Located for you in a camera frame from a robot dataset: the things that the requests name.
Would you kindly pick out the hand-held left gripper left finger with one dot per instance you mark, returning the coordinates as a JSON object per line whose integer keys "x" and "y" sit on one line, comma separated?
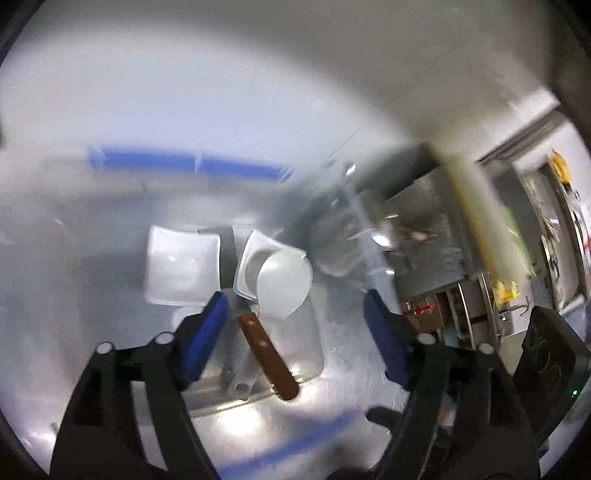
{"x": 205, "y": 341}

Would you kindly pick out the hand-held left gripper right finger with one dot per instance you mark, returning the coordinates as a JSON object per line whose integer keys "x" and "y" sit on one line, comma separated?
{"x": 385, "y": 341}

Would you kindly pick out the white square dish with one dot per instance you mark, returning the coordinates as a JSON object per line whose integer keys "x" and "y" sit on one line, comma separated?
{"x": 247, "y": 277}
{"x": 180, "y": 263}

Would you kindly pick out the white rice spoon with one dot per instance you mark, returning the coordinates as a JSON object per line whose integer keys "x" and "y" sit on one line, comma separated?
{"x": 286, "y": 281}

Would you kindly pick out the clear plastic storage box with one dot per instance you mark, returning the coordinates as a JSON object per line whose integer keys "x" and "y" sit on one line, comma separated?
{"x": 115, "y": 230}

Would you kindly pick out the stainless steel appliance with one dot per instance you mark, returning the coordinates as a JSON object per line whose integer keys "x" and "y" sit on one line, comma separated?
{"x": 438, "y": 221}

